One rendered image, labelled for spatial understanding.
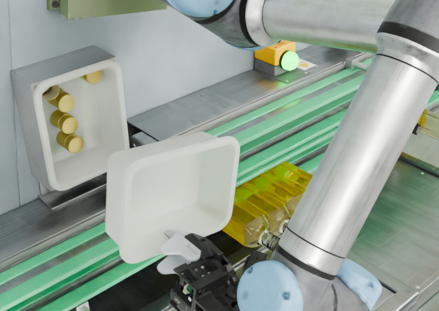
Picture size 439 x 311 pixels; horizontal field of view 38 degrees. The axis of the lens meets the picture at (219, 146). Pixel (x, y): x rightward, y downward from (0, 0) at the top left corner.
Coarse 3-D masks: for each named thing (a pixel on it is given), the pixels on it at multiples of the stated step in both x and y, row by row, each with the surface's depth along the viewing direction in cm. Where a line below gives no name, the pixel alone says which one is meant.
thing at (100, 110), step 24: (72, 72) 110; (120, 72) 117; (96, 96) 124; (120, 96) 119; (48, 120) 119; (96, 120) 126; (120, 120) 122; (48, 144) 112; (96, 144) 129; (120, 144) 125; (48, 168) 114; (72, 168) 123; (96, 168) 123
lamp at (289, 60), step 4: (284, 52) 148; (288, 52) 148; (292, 52) 148; (280, 56) 148; (284, 56) 147; (288, 56) 147; (292, 56) 147; (296, 56) 148; (280, 60) 148; (284, 60) 147; (288, 60) 147; (292, 60) 147; (296, 60) 148; (280, 64) 148; (284, 64) 148; (288, 64) 147; (292, 64) 147; (296, 64) 148; (284, 68) 149; (288, 68) 148; (292, 68) 148
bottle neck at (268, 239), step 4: (264, 232) 122; (268, 232) 123; (264, 236) 122; (268, 236) 122; (272, 236) 121; (276, 236) 122; (260, 240) 122; (264, 240) 122; (268, 240) 121; (272, 240) 120; (276, 240) 120; (264, 244) 122; (268, 244) 121; (272, 244) 120; (276, 244) 120; (268, 248) 122; (272, 248) 120
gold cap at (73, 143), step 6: (60, 132) 121; (60, 138) 120; (66, 138) 119; (72, 138) 119; (78, 138) 119; (60, 144) 121; (66, 144) 119; (72, 144) 119; (78, 144) 120; (72, 150) 120; (78, 150) 121
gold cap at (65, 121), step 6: (54, 114) 118; (60, 114) 117; (66, 114) 117; (54, 120) 118; (60, 120) 117; (66, 120) 116; (72, 120) 117; (60, 126) 116; (66, 126) 117; (72, 126) 117; (66, 132) 117; (72, 132) 118
